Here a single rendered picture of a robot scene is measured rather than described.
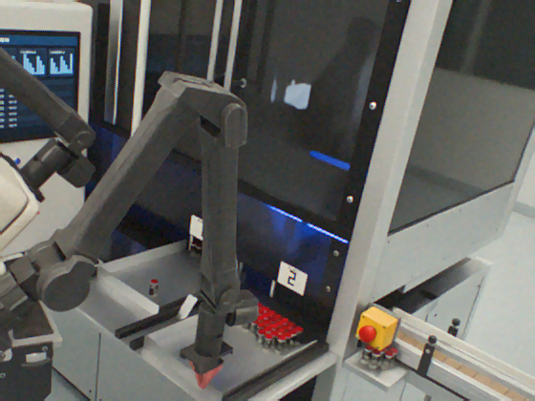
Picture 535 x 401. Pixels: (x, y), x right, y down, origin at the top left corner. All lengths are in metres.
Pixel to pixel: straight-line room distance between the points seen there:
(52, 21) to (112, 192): 0.99
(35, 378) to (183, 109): 0.61
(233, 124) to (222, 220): 0.20
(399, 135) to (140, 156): 0.62
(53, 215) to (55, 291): 1.08
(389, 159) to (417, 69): 0.20
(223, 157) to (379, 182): 0.48
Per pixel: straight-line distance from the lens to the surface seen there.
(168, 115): 0.97
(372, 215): 1.44
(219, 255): 1.16
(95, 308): 1.65
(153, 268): 1.85
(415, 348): 1.65
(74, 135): 1.41
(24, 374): 1.27
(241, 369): 1.49
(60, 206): 2.09
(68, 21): 1.94
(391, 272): 1.63
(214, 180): 1.07
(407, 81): 1.37
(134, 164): 0.98
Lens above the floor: 1.76
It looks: 25 degrees down
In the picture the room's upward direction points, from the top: 10 degrees clockwise
